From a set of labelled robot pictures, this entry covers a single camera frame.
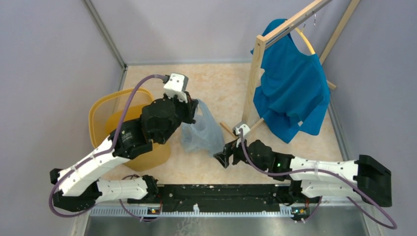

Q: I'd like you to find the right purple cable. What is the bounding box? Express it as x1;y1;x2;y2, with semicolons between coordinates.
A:
239;128;398;230

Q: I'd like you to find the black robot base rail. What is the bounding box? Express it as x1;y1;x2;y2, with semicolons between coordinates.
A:
127;184;313;213

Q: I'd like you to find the yellow mesh trash bin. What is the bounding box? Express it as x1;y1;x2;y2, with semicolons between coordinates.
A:
88;88;172;173

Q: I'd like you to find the blue plastic trash bag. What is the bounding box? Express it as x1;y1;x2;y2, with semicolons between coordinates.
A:
180;99;225;156

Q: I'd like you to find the white cable duct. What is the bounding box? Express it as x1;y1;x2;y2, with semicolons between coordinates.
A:
89;204;302;218

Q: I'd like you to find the blue t-shirt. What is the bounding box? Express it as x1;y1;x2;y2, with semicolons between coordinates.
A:
253;34;330;143

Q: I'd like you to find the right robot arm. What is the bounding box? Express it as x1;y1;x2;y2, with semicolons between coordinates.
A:
213;140;392;207

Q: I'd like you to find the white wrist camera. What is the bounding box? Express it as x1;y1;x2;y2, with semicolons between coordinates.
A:
233;122;251;148
163;73;189;103

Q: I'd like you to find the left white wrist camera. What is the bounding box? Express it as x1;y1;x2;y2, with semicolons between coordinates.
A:
163;73;189;103

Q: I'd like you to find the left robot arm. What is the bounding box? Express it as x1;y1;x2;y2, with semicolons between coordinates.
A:
48;95;199;217

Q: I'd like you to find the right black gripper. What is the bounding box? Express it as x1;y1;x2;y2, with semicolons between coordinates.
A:
213;135;268;172

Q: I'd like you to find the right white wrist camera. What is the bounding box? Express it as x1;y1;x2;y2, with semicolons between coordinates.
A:
233;122;251;148

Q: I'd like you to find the metal corner post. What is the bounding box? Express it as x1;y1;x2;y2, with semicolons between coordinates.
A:
82;0;127;71

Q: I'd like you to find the yellow clothes hanger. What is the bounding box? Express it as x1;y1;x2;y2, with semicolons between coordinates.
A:
295;28;316;55

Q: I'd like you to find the wooden clothes rack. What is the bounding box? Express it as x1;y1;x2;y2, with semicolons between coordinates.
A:
241;0;360;123

